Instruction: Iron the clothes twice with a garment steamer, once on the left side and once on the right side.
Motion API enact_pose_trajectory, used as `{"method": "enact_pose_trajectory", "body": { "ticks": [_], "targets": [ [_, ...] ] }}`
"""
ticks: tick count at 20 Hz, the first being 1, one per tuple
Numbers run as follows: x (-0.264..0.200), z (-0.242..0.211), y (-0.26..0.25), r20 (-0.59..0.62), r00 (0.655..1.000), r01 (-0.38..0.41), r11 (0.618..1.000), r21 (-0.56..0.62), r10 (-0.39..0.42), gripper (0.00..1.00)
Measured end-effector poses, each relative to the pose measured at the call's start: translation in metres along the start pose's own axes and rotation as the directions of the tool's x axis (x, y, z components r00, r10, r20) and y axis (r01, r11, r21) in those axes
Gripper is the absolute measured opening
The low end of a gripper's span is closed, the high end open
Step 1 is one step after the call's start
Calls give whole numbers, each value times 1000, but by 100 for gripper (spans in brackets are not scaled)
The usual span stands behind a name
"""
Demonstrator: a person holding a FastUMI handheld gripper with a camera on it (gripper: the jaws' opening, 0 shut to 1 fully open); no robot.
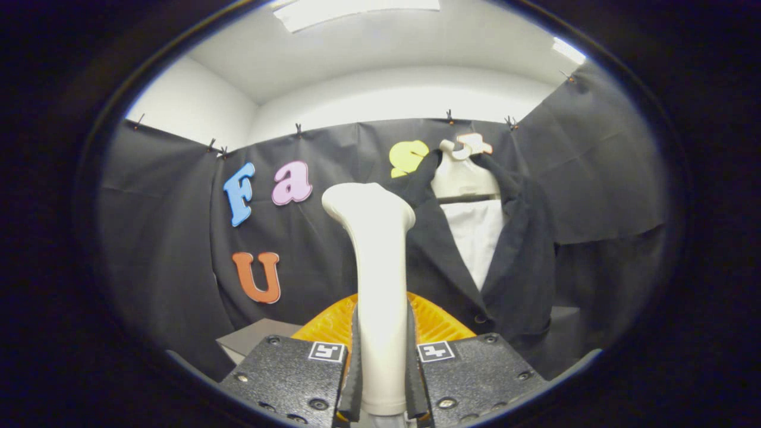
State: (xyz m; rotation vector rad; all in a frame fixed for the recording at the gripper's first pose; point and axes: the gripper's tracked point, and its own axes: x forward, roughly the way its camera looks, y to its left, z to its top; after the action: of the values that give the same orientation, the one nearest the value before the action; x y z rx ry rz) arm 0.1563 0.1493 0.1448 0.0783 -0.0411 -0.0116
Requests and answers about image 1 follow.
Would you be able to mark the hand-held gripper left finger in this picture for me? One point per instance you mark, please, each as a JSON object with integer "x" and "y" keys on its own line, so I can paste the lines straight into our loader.
{"x": 353, "y": 386}

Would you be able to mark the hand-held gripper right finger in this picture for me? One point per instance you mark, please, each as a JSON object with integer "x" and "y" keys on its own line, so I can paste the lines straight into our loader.
{"x": 415, "y": 386}

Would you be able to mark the rectangular ceiling light panel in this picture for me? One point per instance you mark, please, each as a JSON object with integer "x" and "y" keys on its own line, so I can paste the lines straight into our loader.
{"x": 357, "y": 9}

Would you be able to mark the black backdrop cloth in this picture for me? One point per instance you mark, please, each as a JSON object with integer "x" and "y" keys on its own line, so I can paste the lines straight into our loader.
{"x": 166, "y": 238}

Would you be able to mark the grey metal cabinet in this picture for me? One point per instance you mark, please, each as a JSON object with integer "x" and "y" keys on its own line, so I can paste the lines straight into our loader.
{"x": 255, "y": 339}

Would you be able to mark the small ceiling light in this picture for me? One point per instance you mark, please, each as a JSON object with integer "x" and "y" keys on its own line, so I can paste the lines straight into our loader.
{"x": 569, "y": 51}

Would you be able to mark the white garment steamer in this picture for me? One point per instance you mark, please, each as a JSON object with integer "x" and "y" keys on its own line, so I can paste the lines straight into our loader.
{"x": 380, "y": 297}

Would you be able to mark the white mannequin torso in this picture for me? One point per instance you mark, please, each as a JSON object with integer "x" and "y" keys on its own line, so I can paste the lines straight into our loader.
{"x": 475, "y": 238}

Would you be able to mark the black suit jacket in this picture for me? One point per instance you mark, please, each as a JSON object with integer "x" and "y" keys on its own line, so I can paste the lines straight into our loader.
{"x": 434, "y": 261}

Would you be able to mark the white plastic hanger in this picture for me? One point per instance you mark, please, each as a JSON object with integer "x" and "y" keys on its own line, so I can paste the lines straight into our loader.
{"x": 461, "y": 178}

